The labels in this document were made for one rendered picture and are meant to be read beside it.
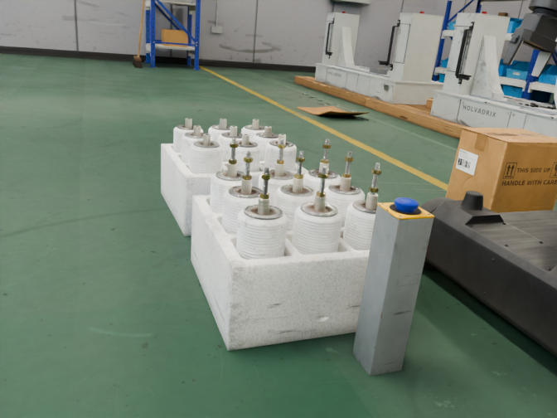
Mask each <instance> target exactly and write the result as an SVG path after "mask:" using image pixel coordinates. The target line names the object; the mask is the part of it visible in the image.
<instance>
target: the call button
mask: <svg viewBox="0 0 557 418"><path fill-rule="evenodd" d="M394 204H395V205H396V209H397V210H399V211H404V212H414V211H415V209H417V208H418V207H419V203H418V202H417V201H415V200H414V199H411V198H407V197H398V198H396V199H395V203H394Z"/></svg>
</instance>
